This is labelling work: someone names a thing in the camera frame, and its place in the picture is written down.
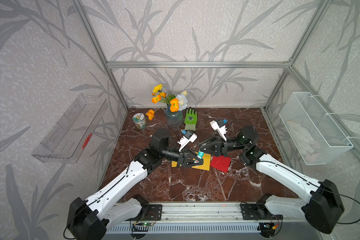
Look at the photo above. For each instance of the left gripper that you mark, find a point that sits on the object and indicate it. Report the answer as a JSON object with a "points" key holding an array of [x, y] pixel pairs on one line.
{"points": [[181, 157]]}

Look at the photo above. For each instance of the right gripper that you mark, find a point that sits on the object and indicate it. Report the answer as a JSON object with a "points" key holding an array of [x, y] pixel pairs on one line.
{"points": [[217, 146]]}

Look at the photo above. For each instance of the white green glue stick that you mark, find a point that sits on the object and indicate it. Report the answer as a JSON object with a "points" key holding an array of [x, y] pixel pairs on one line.
{"points": [[200, 154]]}

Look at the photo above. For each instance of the red envelope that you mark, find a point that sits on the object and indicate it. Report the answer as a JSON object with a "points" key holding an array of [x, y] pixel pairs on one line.
{"points": [[221, 163]]}

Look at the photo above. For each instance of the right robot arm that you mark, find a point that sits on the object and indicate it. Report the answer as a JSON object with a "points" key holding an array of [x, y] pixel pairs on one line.
{"points": [[318, 203]]}

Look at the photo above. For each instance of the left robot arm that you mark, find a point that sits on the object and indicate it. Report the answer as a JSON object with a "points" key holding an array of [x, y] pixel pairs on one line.
{"points": [[89, 219]]}

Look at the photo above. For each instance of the green work glove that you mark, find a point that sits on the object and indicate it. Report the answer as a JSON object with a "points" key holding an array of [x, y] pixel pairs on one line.
{"points": [[191, 119]]}

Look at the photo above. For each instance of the blue glass vase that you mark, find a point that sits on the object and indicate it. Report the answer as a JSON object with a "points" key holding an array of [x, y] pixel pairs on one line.
{"points": [[174, 119]]}

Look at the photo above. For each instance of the orange yellow artificial flowers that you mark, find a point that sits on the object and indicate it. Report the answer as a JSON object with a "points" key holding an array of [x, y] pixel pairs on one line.
{"points": [[177, 103]]}

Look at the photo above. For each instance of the small printed tin can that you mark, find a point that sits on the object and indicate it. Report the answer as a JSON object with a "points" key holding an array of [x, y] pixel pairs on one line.
{"points": [[140, 120]]}

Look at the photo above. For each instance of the white cloth in basket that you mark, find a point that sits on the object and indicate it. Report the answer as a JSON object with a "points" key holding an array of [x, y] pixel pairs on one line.
{"points": [[303, 139]]}

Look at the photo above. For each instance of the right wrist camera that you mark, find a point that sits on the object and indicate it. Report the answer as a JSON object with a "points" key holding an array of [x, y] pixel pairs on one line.
{"points": [[220, 127]]}

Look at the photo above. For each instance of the aluminium front rail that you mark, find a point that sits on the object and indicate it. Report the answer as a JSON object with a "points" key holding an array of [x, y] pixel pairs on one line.
{"points": [[204, 212]]}

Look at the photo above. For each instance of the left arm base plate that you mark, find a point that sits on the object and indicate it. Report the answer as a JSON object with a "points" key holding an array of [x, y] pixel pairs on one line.
{"points": [[151, 212]]}

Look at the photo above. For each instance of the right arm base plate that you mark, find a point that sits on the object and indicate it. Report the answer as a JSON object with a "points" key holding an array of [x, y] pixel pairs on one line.
{"points": [[257, 213]]}

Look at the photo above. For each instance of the white wire mesh basket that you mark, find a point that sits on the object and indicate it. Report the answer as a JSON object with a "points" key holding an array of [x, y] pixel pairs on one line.
{"points": [[330, 140]]}

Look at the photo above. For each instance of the clear plastic wall tray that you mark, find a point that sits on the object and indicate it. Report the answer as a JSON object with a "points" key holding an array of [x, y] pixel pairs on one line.
{"points": [[66, 141]]}

